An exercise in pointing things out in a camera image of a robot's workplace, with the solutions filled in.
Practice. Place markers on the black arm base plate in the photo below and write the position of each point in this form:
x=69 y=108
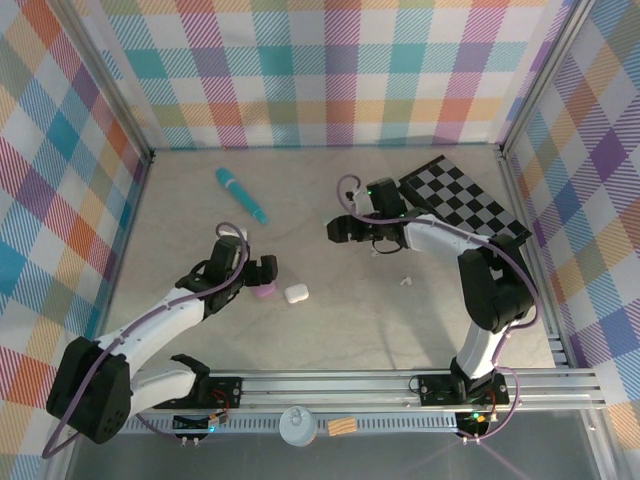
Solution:
x=227 y=387
x=435 y=387

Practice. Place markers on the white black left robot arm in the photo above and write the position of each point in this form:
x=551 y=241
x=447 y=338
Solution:
x=160 y=312

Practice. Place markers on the small electronics board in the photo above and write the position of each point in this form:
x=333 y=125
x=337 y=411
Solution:
x=215 y=418
x=477 y=419

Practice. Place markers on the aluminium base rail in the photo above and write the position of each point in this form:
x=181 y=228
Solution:
x=325 y=387

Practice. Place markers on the white round cup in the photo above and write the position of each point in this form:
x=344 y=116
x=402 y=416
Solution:
x=297 y=427

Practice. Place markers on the aluminium side rail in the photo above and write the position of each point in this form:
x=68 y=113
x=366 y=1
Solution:
x=521 y=210
x=138 y=200

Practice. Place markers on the white earbud case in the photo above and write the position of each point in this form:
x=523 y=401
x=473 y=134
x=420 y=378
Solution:
x=296 y=293

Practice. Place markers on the aluminium frame post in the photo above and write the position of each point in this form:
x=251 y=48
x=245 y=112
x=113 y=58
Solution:
x=112 y=85
x=544 y=75

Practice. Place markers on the black grey chessboard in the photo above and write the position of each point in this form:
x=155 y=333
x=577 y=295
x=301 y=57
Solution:
x=465 y=200

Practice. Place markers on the purple earbud case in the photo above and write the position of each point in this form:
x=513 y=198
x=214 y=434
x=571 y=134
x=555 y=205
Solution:
x=264 y=294

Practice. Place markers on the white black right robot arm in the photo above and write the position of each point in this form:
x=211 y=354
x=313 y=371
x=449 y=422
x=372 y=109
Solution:
x=435 y=235

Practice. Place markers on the teal pen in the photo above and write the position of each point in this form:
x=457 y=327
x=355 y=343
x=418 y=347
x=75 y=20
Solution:
x=235 y=189

